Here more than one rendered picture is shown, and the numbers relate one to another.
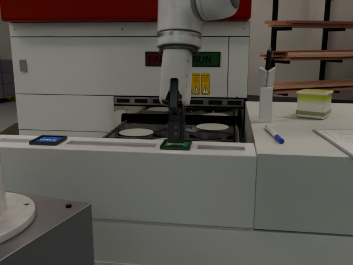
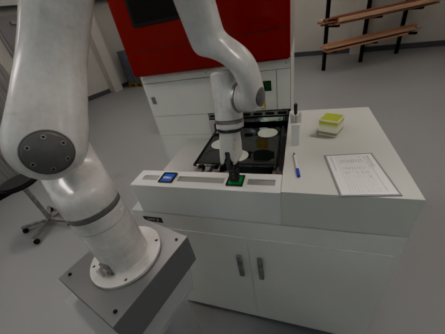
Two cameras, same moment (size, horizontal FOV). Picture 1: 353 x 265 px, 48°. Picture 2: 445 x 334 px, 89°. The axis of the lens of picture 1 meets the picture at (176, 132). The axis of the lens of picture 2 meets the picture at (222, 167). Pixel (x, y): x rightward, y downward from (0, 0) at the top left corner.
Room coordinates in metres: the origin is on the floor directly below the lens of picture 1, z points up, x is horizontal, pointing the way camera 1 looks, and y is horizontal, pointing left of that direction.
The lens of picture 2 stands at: (0.14, -0.12, 1.42)
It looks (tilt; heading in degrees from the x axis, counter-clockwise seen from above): 34 degrees down; 14
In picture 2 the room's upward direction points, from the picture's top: 11 degrees counter-clockwise
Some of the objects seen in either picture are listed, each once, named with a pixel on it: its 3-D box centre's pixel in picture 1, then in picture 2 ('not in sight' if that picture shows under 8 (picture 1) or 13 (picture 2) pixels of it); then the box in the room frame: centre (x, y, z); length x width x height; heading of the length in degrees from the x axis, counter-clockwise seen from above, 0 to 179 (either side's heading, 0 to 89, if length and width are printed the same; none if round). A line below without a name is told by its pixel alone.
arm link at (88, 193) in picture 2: not in sight; (63, 158); (0.50, 0.32, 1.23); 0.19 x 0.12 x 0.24; 45
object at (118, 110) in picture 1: (177, 120); (247, 125); (1.31, 0.00, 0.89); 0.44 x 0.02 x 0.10; 82
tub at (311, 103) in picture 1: (314, 103); (330, 124); (1.01, -0.36, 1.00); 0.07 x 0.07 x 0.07; 56
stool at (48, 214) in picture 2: not in sight; (40, 201); (1.43, 2.02, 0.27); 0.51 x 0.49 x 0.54; 65
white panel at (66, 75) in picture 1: (126, 82); (214, 105); (1.35, 0.17, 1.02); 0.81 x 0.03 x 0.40; 82
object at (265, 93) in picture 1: (265, 93); (295, 126); (0.96, -0.22, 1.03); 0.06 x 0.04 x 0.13; 172
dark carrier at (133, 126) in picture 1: (173, 134); (242, 144); (1.10, 0.01, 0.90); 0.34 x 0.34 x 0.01; 82
